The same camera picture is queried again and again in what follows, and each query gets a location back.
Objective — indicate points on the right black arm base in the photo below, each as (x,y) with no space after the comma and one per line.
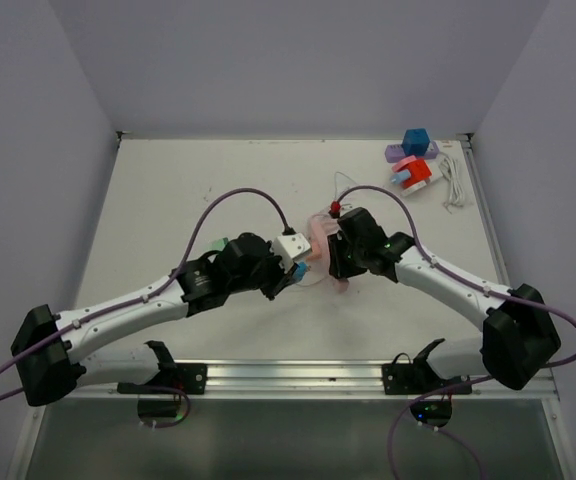
(413,376)

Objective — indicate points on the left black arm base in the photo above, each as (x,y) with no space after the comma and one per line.
(179,380)

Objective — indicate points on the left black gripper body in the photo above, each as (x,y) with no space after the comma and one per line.
(268,271)

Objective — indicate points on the salmon charger plug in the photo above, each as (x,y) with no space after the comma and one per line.
(316,250)

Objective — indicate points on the blue plug adapter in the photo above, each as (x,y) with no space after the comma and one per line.
(301,270)

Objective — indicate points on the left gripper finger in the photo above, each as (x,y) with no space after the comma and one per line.
(274,288)
(291,272)

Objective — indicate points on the purple power strip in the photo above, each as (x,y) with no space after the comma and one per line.
(395,152)

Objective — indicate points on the pink power strip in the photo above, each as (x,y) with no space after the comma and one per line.
(319,227)

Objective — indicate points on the light blue plug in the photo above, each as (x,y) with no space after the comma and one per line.
(401,177)

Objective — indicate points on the green plug adapter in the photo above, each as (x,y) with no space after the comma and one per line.
(218,245)

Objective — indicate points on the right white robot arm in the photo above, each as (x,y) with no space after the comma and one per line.
(517,338)

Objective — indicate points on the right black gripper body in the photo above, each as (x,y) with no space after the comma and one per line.
(357,253)

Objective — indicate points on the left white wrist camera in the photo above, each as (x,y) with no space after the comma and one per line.
(292,248)

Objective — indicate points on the aluminium front rail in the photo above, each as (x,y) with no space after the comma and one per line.
(287,379)

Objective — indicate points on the blue cube adapter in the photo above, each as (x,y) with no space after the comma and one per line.
(415,142)

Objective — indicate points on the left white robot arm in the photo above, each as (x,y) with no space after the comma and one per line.
(55,353)

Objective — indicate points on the red cube adapter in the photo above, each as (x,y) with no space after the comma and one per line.
(416,165)

